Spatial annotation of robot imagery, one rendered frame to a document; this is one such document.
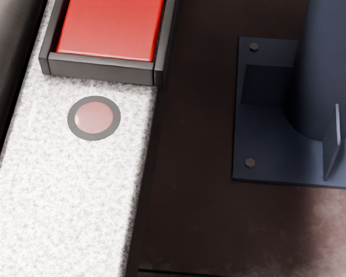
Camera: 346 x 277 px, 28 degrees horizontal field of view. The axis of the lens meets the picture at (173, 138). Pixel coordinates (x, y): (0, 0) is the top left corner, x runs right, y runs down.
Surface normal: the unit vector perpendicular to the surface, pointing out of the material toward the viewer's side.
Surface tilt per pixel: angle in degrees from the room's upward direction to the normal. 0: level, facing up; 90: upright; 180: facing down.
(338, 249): 0
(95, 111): 0
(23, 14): 50
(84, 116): 0
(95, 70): 90
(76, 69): 90
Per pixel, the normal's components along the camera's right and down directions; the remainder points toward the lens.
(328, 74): -0.47, 0.75
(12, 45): 0.76, -0.26
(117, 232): 0.00, -0.53
